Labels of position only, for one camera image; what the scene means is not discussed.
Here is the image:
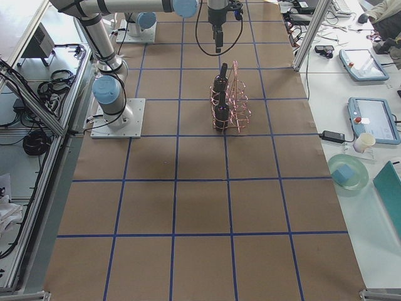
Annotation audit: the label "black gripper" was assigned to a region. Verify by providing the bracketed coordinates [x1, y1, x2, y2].
[207, 0, 243, 53]

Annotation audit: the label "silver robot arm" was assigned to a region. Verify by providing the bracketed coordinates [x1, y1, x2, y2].
[51, 1, 198, 130]
[125, 1, 243, 56]

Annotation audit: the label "dark wine bottle in basket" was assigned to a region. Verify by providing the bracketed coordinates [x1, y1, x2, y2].
[214, 91, 229, 131]

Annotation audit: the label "black webcam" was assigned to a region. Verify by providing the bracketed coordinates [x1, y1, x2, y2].
[315, 45, 334, 59]

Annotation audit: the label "blue teach pendant far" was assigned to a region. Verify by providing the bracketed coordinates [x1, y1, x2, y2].
[339, 49, 389, 82]

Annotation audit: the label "blue teach pendant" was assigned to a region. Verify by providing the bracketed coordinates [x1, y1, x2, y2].
[339, 49, 389, 82]
[347, 97, 400, 145]

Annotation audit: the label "black power adapter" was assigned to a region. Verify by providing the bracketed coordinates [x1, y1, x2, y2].
[319, 130, 345, 144]

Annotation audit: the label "blue teach pendant near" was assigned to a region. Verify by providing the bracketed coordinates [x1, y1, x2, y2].
[347, 97, 400, 145]

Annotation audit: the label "white paper cup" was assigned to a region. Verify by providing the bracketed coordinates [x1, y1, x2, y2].
[353, 132, 376, 153]

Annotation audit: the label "grey electronics box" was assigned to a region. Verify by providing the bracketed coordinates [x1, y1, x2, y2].
[17, 23, 55, 66]

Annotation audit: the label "blue foam cube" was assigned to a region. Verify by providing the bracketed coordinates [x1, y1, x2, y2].
[331, 164, 355, 184]

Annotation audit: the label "green glass bowl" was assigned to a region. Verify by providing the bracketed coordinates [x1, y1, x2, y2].
[328, 154, 369, 191]

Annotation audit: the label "teal folder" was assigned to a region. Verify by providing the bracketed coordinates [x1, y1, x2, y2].
[373, 161, 400, 238]

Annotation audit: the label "white crumpled cloth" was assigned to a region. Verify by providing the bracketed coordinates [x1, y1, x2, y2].
[0, 174, 23, 233]

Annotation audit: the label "copper wire wine basket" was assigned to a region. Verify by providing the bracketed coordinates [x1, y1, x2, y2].
[209, 60, 251, 133]

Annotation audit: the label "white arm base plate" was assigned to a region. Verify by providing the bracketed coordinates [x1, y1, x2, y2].
[116, 19, 157, 44]
[90, 98, 146, 139]

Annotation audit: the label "aluminium frame post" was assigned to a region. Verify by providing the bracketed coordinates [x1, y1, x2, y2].
[292, 0, 331, 71]

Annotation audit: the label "black coiled cables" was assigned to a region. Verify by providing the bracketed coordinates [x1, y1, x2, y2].
[22, 130, 51, 157]

